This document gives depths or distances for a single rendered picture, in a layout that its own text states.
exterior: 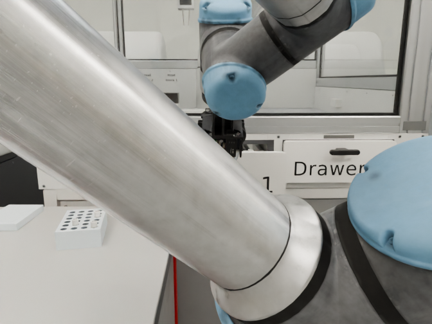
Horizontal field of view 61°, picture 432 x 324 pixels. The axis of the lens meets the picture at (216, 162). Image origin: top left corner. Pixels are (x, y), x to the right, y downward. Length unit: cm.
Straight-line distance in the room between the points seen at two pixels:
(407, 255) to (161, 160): 17
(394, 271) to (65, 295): 48
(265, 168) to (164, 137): 60
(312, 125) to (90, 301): 67
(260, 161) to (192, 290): 48
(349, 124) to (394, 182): 72
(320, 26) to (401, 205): 21
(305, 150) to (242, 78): 57
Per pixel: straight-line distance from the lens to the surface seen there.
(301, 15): 39
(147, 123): 21
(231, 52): 46
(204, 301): 114
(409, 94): 108
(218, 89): 44
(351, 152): 97
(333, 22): 43
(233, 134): 65
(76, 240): 77
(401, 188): 30
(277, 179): 82
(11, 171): 172
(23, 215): 96
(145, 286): 63
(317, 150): 98
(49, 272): 71
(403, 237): 28
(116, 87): 21
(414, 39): 107
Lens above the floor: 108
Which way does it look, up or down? 12 degrees down
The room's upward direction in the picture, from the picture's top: straight up
